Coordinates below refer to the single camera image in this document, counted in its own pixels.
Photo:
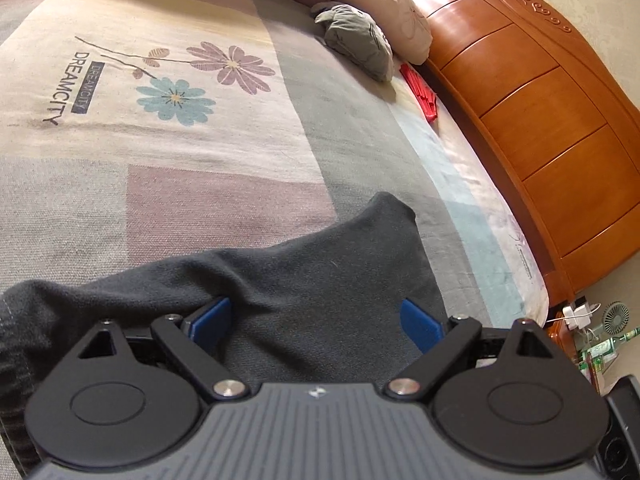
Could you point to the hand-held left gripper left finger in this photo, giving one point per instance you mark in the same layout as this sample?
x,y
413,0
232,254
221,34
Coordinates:
x,y
212,320

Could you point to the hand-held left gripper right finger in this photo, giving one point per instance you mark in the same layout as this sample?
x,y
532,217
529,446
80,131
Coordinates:
x,y
420,324

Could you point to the dark grey pants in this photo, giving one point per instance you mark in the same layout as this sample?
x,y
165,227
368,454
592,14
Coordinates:
x,y
325,270

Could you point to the green glass bottle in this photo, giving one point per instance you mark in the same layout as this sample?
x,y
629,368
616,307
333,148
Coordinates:
x,y
607,347

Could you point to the small grey desk fan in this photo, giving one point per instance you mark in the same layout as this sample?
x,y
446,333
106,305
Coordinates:
x,y
615,317

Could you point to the white charger block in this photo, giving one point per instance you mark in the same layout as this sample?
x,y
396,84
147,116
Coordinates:
x,y
579,314

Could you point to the bed with checked sheet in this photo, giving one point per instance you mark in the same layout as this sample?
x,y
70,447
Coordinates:
x,y
175,160

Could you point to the red folding fan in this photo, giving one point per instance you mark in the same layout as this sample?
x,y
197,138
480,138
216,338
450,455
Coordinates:
x,y
422,92

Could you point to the wooden headboard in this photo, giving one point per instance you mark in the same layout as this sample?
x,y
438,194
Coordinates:
x,y
525,85

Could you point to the folded grey printed cloth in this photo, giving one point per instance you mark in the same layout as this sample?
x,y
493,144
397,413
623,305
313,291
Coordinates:
x,y
357,40

